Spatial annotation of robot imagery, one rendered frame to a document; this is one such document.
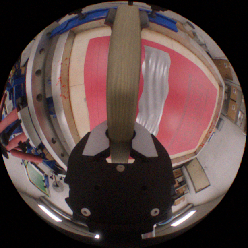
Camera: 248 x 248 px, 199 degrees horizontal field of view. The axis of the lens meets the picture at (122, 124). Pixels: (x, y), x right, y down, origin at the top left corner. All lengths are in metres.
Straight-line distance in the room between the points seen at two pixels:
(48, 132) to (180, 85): 0.40
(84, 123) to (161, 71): 0.25
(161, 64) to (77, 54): 0.21
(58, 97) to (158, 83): 0.23
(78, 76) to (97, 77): 0.05
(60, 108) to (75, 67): 0.11
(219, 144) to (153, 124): 3.67
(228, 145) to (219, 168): 0.90
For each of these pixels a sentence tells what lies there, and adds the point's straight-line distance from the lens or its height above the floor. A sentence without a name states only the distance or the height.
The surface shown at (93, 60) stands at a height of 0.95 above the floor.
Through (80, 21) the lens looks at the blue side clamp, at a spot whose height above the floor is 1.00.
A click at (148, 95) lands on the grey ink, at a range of 0.17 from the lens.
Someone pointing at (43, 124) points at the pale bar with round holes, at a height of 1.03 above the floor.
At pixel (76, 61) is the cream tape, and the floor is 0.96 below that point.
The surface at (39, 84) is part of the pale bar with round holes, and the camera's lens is 0.24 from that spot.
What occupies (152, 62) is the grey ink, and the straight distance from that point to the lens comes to 0.19.
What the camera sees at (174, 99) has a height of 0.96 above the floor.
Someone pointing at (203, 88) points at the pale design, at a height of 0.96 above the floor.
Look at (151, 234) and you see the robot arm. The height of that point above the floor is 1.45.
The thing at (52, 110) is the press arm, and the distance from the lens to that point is 0.36.
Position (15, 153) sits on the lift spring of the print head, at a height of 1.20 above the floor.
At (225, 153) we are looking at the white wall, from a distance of 3.79.
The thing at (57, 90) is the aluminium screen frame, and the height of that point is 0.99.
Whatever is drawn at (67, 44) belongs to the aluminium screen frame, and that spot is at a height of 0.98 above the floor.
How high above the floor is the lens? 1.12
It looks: 60 degrees down
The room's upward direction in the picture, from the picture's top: 178 degrees clockwise
